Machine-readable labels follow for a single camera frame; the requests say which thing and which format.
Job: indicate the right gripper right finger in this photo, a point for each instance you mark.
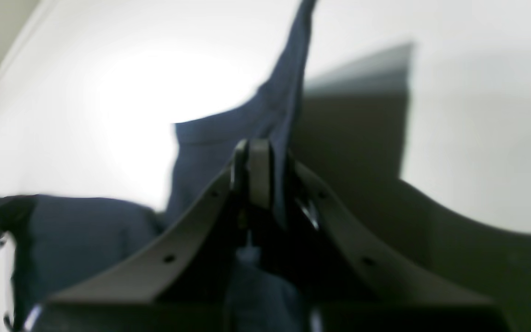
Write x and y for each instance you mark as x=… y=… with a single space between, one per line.
x=391 y=276

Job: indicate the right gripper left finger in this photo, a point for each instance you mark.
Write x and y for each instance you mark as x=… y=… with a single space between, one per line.
x=190 y=262

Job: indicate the black T-shirt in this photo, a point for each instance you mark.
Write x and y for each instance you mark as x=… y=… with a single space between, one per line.
x=116 y=114

